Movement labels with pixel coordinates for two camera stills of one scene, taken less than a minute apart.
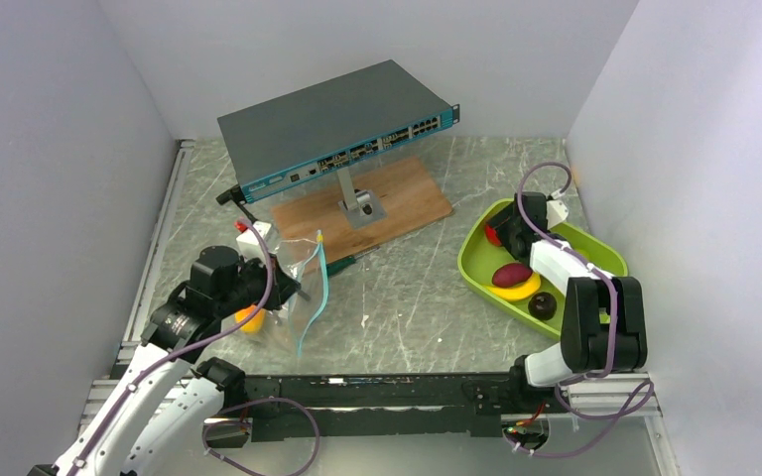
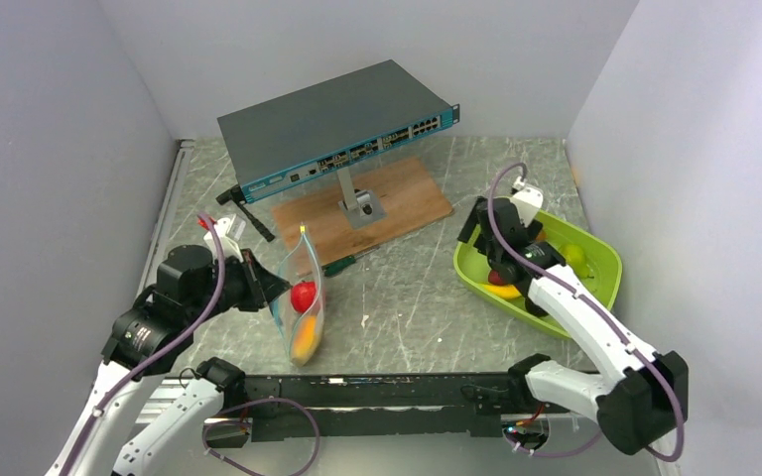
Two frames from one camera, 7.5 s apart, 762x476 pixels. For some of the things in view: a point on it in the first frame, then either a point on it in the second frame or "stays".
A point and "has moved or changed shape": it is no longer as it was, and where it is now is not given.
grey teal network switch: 278,141 stays
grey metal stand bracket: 360,207 stays
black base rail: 287,407 stays
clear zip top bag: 305,262 has moved or changed shape
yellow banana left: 520,291 stays
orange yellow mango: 255,323 → 307,336
